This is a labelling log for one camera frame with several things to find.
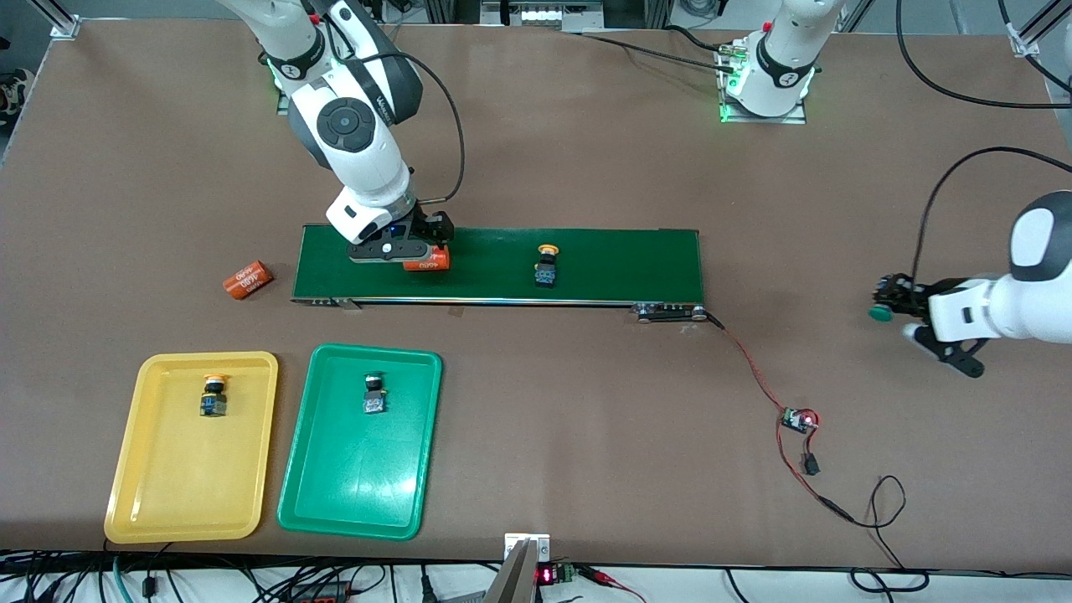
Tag thin black looped cable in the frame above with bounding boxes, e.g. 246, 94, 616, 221
848, 474, 932, 594

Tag metal rack with light strip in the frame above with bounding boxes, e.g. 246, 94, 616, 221
480, 0, 606, 33

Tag orange 4680 battery cylinder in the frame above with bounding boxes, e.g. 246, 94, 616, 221
402, 245, 451, 273
223, 260, 275, 302

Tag green belt conveyor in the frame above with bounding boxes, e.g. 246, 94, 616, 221
291, 224, 709, 325

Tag red black twisted cable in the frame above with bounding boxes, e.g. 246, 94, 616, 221
706, 312, 793, 414

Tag red black power lead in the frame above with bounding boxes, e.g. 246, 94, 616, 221
776, 427, 857, 525

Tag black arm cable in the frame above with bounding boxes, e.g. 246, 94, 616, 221
894, 0, 1072, 286
331, 0, 466, 204

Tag black base supply cable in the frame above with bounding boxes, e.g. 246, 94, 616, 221
563, 23, 742, 75

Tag yellow plastic tray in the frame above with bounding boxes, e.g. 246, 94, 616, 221
104, 351, 279, 544

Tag white metal bracket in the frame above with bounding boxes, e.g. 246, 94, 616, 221
504, 533, 552, 564

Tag grey camera post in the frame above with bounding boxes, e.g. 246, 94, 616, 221
484, 539, 541, 603

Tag green plastic tray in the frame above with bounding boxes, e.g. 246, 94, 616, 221
276, 343, 443, 541

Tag red clip leads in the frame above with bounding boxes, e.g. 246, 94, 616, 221
578, 565, 650, 603

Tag tangled black cable bundle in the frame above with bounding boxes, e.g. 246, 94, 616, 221
0, 549, 503, 603

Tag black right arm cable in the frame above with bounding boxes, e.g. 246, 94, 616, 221
331, 0, 466, 204

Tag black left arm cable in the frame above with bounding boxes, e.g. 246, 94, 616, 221
894, 0, 1072, 286

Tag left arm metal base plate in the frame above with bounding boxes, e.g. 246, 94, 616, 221
718, 38, 809, 126

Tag aluminium frame profile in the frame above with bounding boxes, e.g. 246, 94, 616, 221
1011, 13, 1046, 58
38, 0, 82, 40

